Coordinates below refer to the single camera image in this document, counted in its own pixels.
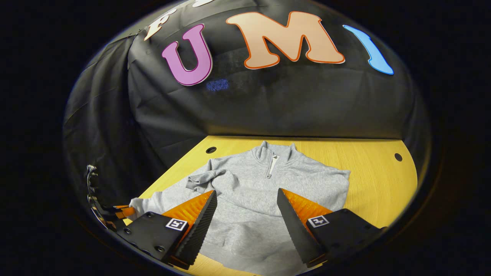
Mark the black backdrop cloth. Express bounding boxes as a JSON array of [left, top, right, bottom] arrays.
[[63, 0, 433, 215]]

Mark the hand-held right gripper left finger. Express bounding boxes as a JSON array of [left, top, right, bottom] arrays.
[[114, 190, 218, 269]]

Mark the grey zip-neck sweatshirt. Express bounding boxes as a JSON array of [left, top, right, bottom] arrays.
[[129, 140, 351, 276]]

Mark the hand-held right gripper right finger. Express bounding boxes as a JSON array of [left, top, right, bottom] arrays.
[[277, 188, 389, 268]]

